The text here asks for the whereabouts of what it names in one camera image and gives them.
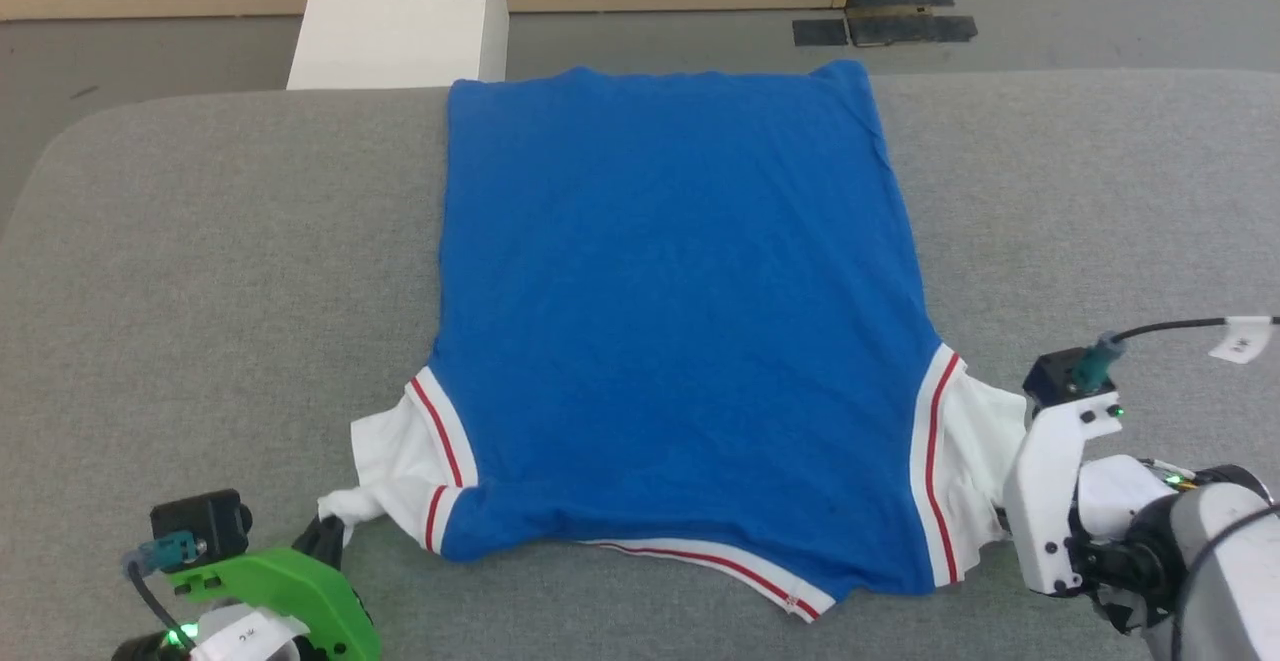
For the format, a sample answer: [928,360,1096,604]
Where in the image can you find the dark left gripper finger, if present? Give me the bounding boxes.
[291,515,347,573]

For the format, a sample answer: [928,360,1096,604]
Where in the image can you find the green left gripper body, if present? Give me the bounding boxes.
[165,547,384,661]

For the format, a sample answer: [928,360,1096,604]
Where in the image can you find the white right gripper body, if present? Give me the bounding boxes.
[1002,394,1127,598]

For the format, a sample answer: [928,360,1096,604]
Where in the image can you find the blue shirt with white sleeves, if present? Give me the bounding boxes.
[318,59,1032,625]

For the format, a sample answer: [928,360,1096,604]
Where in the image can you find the small black floor mat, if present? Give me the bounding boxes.
[792,18,850,48]

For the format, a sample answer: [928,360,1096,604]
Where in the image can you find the white rectangular box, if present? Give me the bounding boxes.
[286,0,512,92]

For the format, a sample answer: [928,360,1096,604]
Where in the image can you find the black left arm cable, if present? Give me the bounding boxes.
[121,530,206,647]

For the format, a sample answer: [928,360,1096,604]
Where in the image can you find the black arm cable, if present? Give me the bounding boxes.
[121,530,206,647]
[1068,314,1280,394]

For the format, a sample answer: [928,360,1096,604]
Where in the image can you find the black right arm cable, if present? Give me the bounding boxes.
[1068,314,1280,394]

